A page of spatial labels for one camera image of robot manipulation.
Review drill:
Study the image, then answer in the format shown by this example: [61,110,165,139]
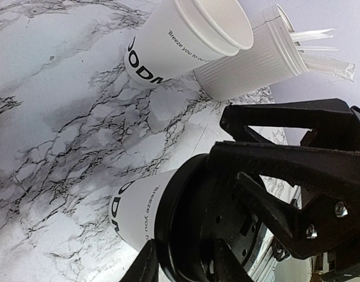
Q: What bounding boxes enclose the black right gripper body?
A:
[298,105,360,281]

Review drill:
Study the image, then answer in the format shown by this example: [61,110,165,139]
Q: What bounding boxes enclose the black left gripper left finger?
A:
[120,239,159,282]

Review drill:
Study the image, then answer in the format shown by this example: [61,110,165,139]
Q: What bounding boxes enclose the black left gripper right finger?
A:
[210,238,253,282]

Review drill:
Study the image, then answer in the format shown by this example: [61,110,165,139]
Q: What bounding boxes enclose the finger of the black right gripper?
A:
[220,99,352,147]
[206,140,360,259]

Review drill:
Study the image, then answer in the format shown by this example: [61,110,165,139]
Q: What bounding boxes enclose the white paper coffee cup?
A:
[108,169,176,251]

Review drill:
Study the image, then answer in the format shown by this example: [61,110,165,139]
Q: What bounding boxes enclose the black plastic cup lid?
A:
[154,154,266,281]

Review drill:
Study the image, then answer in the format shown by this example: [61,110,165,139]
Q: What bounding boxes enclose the white ribbed cup holder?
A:
[194,4,309,101]

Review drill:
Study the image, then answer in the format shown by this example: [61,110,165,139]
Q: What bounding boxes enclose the stacked white paper cups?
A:
[124,1,254,88]

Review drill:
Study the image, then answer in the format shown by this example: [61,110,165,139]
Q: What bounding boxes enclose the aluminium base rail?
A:
[247,184,310,282]

